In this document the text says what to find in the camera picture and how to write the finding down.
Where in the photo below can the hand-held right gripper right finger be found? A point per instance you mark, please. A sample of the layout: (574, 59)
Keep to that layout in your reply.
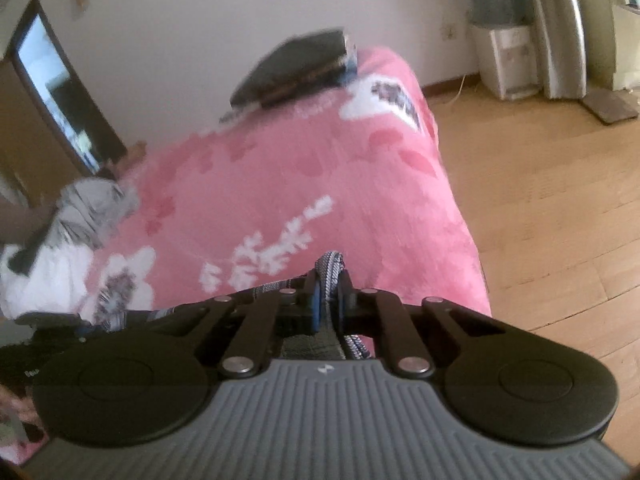
(344, 310)

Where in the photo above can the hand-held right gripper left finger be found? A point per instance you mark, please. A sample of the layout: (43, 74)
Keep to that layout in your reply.
(315, 310)

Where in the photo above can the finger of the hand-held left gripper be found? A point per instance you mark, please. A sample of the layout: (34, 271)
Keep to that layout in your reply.
(50, 324)

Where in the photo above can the white cloth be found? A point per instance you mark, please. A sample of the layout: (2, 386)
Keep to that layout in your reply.
(45, 285)

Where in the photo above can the pink floral blanket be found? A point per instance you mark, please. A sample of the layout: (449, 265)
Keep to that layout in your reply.
(300, 170)

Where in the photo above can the brown wooden cabinet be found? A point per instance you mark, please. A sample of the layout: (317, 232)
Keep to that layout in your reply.
(20, 125)

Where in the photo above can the dark framed mirror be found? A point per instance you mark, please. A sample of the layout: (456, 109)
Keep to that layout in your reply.
(50, 85)

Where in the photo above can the dark grey pillow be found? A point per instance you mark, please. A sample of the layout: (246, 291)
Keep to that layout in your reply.
(295, 65)

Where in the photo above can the white water dispenser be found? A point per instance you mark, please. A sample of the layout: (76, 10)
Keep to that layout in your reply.
(505, 60)

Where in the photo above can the brown floor mat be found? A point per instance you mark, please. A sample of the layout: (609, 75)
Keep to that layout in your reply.
(607, 106)

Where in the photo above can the beige curtain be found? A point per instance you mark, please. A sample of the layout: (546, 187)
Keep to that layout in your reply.
(565, 25)

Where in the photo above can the white wall socket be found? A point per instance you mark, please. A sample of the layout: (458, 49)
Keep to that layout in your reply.
(448, 31)

